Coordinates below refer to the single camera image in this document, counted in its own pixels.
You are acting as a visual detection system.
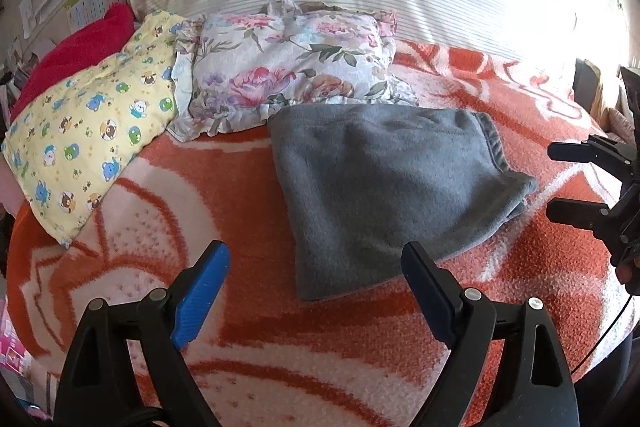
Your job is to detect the orange white floral blanket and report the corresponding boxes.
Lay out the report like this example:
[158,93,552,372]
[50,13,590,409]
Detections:
[8,41,639,426]

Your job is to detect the yellow cartoon print pillow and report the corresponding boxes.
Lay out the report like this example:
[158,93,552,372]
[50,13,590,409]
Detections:
[1,11,183,246]

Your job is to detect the floral ruffled pillow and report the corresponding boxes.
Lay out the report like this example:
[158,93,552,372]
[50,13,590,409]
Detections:
[168,0,416,142]

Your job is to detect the beige cushion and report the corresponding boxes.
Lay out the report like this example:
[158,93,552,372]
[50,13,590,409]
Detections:
[600,107,636,145]

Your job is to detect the person's right hand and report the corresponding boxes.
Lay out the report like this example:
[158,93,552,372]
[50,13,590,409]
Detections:
[615,258,639,285]

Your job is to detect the grey fleece pants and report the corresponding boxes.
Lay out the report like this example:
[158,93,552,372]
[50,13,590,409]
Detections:
[268,104,537,301]

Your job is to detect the red pillow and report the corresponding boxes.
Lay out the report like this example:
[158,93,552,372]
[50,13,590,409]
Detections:
[11,3,134,120]

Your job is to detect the wooden chair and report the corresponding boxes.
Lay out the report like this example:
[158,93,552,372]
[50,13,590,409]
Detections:
[573,58,602,120]

